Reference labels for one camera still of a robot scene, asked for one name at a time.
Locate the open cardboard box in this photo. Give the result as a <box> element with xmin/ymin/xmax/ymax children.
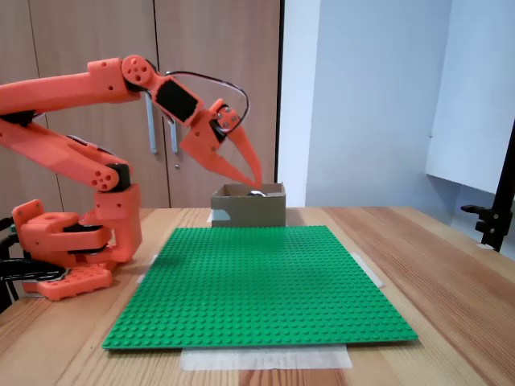
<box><xmin>209</xmin><ymin>183</ymin><xmax>287</xmax><ymax>228</ymax></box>

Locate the brown wooden cabinet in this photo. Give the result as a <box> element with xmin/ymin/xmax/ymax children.
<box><xmin>0</xmin><ymin>0</ymin><xmax>282</xmax><ymax>210</ymax></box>

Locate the green studded baseplate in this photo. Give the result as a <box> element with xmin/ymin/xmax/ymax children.
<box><xmin>101</xmin><ymin>224</ymin><xmax>419</xmax><ymax>351</ymax></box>

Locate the wide masking tape strip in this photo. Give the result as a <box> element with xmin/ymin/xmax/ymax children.
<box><xmin>179</xmin><ymin>346</ymin><xmax>353</xmax><ymax>372</ymax></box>

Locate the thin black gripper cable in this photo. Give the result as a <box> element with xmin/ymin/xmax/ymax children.
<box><xmin>164</xmin><ymin>71</ymin><xmax>250</xmax><ymax>122</ymax></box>

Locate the white wall panel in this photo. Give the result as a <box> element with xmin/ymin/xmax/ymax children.
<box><xmin>424</xmin><ymin>0</ymin><xmax>515</xmax><ymax>196</ymax></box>

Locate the black camera stand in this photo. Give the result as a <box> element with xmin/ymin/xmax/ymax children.
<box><xmin>460</xmin><ymin>116</ymin><xmax>515</xmax><ymax>253</ymax></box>

